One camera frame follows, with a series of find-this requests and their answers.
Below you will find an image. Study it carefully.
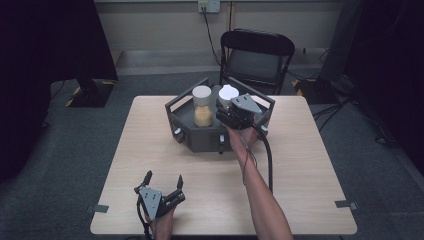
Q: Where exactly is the black stand base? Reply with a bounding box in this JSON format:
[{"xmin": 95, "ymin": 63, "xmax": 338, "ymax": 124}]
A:
[
  {"xmin": 64, "ymin": 78, "xmax": 116, "ymax": 109},
  {"xmin": 292, "ymin": 77, "xmax": 340, "ymax": 105}
]

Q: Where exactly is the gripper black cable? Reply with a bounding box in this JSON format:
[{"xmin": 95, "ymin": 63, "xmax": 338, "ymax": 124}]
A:
[
  {"xmin": 253, "ymin": 123, "xmax": 275, "ymax": 195},
  {"xmin": 135, "ymin": 197, "xmax": 153, "ymax": 240}
]

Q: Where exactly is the person's left hand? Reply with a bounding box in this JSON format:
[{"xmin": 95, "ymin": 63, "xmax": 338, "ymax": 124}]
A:
[{"xmin": 145, "ymin": 208, "xmax": 176, "ymax": 240}]

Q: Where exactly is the black folding chair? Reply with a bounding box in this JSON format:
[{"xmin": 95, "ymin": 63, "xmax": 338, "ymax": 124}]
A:
[{"xmin": 218, "ymin": 28, "xmax": 296, "ymax": 96}]

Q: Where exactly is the grey table strap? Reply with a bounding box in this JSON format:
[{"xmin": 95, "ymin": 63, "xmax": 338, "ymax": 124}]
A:
[
  {"xmin": 85, "ymin": 204, "xmax": 110, "ymax": 214},
  {"xmin": 334, "ymin": 199, "xmax": 360, "ymax": 211}
]

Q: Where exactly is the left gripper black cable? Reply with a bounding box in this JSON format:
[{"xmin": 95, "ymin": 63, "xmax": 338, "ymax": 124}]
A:
[{"xmin": 135, "ymin": 197, "xmax": 153, "ymax": 240}]

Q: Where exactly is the dark curtain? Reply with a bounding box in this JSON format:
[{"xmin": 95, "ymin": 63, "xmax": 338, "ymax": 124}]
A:
[
  {"xmin": 0, "ymin": 0, "xmax": 120, "ymax": 184},
  {"xmin": 343, "ymin": 0, "xmax": 424, "ymax": 171}
]

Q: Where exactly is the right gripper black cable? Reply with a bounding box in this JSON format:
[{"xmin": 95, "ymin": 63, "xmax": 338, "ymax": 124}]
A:
[{"xmin": 253, "ymin": 123, "xmax": 275, "ymax": 195}]

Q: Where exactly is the white wall socket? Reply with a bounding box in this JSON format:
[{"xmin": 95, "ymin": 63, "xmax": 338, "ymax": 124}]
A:
[{"xmin": 197, "ymin": 0, "xmax": 221, "ymax": 14}]

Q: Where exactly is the black floor cable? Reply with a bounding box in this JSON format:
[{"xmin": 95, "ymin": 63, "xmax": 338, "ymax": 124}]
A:
[{"xmin": 312, "ymin": 96, "xmax": 355, "ymax": 133}]

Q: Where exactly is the jar with yellow contents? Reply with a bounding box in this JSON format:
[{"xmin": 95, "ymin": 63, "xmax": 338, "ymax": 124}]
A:
[{"xmin": 191, "ymin": 85, "xmax": 214, "ymax": 129}]

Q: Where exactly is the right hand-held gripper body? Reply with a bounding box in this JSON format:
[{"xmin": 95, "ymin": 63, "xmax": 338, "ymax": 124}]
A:
[{"xmin": 215, "ymin": 93, "xmax": 264, "ymax": 131}]

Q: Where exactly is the black wall socket cable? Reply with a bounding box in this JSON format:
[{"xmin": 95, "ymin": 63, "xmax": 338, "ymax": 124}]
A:
[{"xmin": 201, "ymin": 6, "xmax": 222, "ymax": 68}]

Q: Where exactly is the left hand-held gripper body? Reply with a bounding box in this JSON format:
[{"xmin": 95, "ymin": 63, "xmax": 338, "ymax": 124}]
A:
[{"xmin": 134, "ymin": 184, "xmax": 186, "ymax": 222}]

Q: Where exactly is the jar with white spout lid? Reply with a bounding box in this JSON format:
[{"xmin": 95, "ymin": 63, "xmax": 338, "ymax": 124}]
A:
[{"xmin": 217, "ymin": 84, "xmax": 241, "ymax": 110}]

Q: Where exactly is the dark grey corner rack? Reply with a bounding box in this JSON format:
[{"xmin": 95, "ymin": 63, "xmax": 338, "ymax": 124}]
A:
[{"xmin": 164, "ymin": 77, "xmax": 276, "ymax": 155}]

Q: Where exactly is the person's right hand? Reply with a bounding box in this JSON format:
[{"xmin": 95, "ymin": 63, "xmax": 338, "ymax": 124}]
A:
[{"xmin": 225, "ymin": 124, "xmax": 260, "ymax": 158}]

